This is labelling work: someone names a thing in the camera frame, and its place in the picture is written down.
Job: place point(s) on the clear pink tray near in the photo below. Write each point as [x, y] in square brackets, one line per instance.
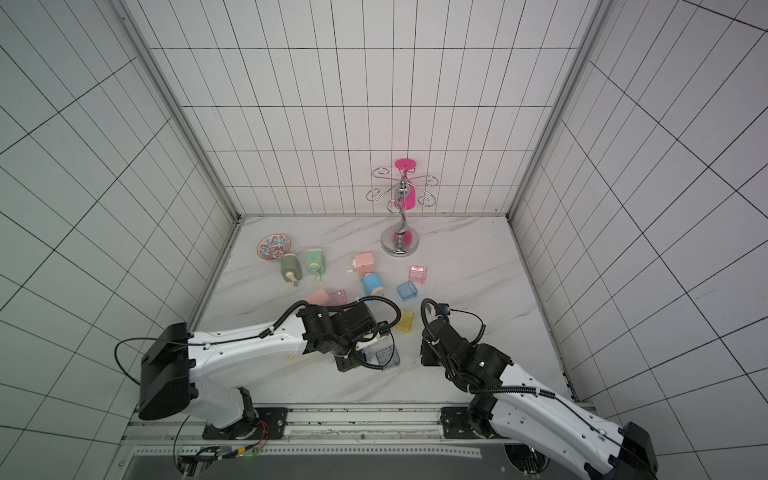
[338, 298]

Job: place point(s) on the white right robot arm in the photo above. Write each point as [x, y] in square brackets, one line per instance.
[629, 454]

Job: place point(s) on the chrome jewelry stand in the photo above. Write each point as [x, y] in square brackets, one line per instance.
[405, 191]

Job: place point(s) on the patterned ceramic bowl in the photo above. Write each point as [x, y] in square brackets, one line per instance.
[274, 247]

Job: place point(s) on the clear pink tray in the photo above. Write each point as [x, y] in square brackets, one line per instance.
[418, 274]
[338, 298]

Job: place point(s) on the clear grey tray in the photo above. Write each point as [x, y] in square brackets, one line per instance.
[384, 356]

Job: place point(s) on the light green pencil sharpener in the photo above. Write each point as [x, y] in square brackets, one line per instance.
[316, 263]

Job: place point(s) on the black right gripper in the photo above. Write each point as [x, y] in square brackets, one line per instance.
[434, 346]

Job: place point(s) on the clear yellow tray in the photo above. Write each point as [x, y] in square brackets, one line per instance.
[405, 323]

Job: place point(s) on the pink pencil sharpener far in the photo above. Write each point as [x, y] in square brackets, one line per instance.
[362, 265]

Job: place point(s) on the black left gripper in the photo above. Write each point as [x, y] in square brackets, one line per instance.
[349, 363]

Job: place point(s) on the clear pink tray far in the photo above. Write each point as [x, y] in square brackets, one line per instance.
[418, 274]

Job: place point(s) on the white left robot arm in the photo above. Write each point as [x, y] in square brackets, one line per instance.
[178, 370]

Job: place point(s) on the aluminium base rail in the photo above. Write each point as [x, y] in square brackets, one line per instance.
[420, 423]

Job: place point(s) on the clear blue tray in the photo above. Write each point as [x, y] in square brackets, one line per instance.
[407, 290]

